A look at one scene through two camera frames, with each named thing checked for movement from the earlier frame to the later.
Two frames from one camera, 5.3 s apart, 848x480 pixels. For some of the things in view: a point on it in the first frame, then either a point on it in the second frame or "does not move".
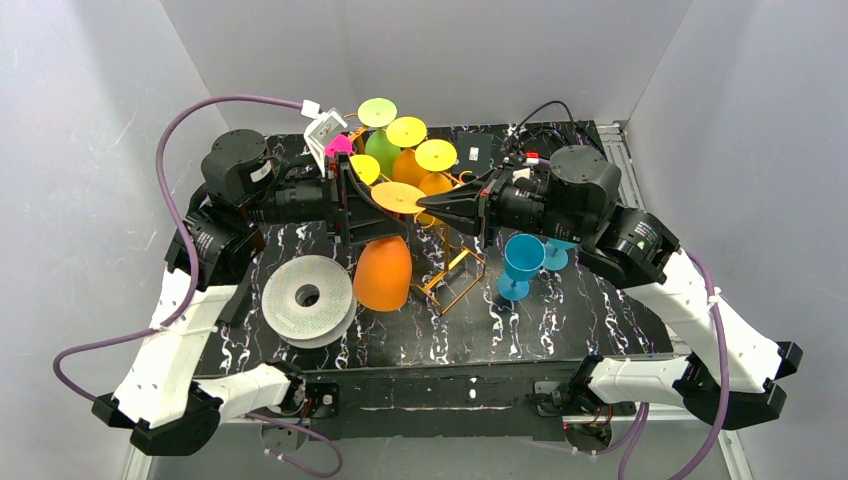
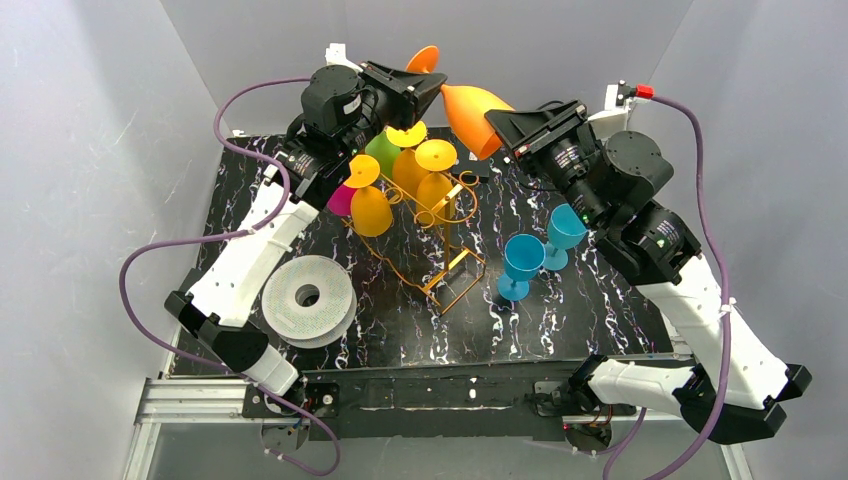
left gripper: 337,201 to 387,89
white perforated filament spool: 312,326 does not move
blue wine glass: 523,256 does not move
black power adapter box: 473,152 does not move
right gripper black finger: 464,205 to 525,130
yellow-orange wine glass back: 406,132 does not move
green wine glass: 379,112 does not move
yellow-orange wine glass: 434,156 does not move
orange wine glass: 383,275 to 466,107
